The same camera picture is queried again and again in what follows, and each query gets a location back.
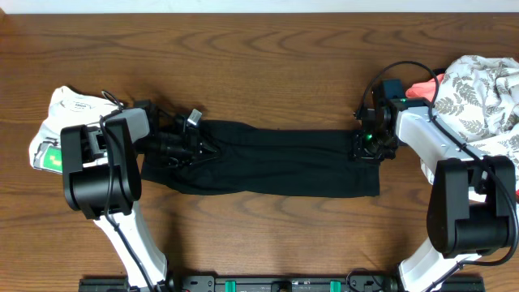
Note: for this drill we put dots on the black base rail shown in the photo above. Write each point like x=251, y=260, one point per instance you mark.
x=357, y=282

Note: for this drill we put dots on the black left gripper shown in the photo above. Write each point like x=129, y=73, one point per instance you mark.
x=190, y=141

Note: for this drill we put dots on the coral pink garment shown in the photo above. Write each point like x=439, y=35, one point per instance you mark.
x=422, y=90

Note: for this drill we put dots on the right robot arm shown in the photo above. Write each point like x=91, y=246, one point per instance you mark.
x=471, y=216

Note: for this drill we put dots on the folded white pixel-print t-shirt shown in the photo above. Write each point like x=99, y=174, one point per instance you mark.
x=67, y=108

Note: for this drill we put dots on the white fern-print garment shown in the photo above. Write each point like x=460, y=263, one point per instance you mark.
x=478, y=99

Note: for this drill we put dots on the black t-shirt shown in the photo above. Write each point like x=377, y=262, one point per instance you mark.
x=278, y=162

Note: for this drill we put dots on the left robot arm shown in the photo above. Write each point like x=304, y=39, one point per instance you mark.
x=101, y=179

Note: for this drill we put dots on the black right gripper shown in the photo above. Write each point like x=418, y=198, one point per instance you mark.
x=360, y=154

